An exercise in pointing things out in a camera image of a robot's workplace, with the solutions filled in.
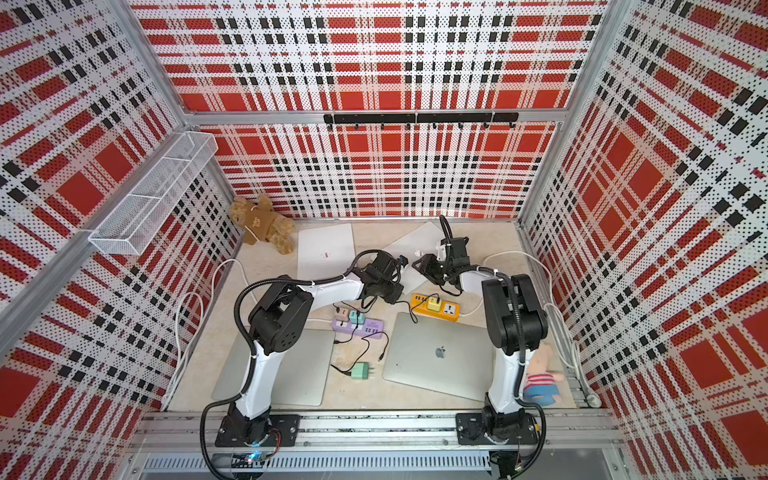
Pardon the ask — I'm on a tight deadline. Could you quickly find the white laptop back right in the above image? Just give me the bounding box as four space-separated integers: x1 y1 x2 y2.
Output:
384 222 444 296

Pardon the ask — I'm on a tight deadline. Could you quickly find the white laptop back left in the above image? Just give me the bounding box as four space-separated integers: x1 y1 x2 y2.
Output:
297 224 356 280

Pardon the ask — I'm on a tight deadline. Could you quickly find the white cable right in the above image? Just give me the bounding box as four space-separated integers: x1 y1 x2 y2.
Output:
461 250 602 409

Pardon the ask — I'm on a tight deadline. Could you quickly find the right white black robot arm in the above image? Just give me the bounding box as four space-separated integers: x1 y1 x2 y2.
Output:
413 237 548 445

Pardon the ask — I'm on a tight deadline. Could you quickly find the orange power strip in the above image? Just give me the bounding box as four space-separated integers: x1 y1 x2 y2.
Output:
410 294 461 322

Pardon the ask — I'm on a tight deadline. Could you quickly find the pink charger adapter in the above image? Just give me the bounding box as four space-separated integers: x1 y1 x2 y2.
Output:
334 307 349 322

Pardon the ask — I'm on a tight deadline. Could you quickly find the silver laptop front left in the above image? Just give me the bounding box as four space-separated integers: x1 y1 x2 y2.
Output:
211 330 335 407

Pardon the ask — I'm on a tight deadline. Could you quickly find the yellow charger adapter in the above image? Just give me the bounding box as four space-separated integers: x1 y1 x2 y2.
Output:
425 295 441 312

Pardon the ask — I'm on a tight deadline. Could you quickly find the silver apple laptop front right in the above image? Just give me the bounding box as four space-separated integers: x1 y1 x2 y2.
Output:
383 313 495 401

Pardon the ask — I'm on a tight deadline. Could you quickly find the white wire mesh shelf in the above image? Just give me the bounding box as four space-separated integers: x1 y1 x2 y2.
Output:
88 131 218 256

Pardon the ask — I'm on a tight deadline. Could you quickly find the white laptop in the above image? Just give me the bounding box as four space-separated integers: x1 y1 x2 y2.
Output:
384 222 444 296
297 224 356 280

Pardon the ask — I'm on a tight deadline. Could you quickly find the brown teddy bear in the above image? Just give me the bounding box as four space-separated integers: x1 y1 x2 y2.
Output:
229 195 296 255

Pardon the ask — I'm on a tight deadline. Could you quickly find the green charger adapter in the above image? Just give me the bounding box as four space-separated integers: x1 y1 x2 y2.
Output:
349 362 370 380

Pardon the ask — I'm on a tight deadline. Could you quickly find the black hook rail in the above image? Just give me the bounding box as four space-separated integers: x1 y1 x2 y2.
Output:
323 112 520 127

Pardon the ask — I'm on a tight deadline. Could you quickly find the purple power strip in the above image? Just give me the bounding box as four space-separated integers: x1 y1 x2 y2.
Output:
331 318 385 339

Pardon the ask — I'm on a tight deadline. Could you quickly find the cartoon boy plush doll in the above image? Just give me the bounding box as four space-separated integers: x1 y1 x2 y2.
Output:
523 344 565 407

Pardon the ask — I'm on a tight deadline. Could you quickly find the teal charger on purple strip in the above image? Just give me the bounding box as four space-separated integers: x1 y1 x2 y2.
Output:
348 310 365 325

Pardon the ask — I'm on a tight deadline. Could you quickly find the black charger cable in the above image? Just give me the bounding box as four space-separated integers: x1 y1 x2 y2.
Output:
329 329 390 376

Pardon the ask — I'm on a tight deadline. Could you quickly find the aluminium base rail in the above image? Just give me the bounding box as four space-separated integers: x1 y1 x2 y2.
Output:
118 409 634 479

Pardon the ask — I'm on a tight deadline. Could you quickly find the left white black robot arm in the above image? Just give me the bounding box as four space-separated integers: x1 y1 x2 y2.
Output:
200 249 408 448

